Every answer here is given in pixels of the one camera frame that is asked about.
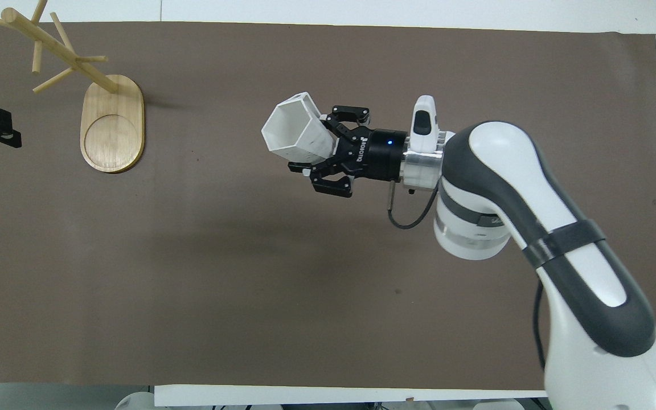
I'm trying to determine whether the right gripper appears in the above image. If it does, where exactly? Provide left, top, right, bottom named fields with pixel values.
left=288, top=105, right=408, bottom=199

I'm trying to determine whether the white hexagonal cup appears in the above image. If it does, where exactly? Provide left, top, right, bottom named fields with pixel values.
left=261, top=92, right=338, bottom=166

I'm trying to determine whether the wooden cup rack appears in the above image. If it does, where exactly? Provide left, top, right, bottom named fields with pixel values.
left=0, top=0, right=145, bottom=174

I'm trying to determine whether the black cable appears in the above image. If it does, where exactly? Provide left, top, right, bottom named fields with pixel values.
left=386, top=181, right=547, bottom=371

